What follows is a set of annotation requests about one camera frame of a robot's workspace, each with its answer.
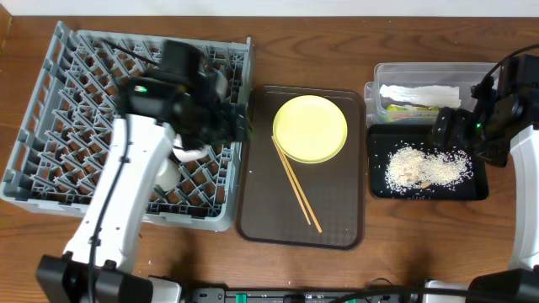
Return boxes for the brown plastic serving tray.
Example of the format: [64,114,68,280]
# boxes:
[235,86,367,250]

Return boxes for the light blue bowl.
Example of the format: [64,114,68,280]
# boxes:
[215,71,228,101]

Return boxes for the yellow round plate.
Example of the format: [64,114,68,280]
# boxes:
[272,95,348,164]

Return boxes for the pink white small plate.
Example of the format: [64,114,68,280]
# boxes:
[173,135,208,162]

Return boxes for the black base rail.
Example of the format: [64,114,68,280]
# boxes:
[147,275,422,303]

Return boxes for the black rectangular tray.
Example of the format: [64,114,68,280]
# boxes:
[367,123,488,200]

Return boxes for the white crumpled tissue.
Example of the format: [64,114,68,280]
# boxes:
[379,85,462,108]

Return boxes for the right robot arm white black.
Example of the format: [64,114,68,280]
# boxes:
[430,54,538,302]

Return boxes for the clear plastic waste bin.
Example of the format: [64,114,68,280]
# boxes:
[364,62,494,126]

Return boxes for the green orange snack wrapper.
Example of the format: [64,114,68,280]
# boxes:
[387,104,439,112]

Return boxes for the wooden chopstick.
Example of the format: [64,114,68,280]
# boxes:
[278,145,323,233]
[271,136,312,225]

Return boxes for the spilled rice pile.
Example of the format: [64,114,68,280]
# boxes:
[384,146,474,194]

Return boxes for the white paper cup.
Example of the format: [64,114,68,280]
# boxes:
[155,158,182,191]

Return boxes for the grey plastic dishwasher rack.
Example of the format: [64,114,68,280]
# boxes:
[1,23,242,231]

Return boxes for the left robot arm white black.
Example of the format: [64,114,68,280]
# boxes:
[36,40,252,302]

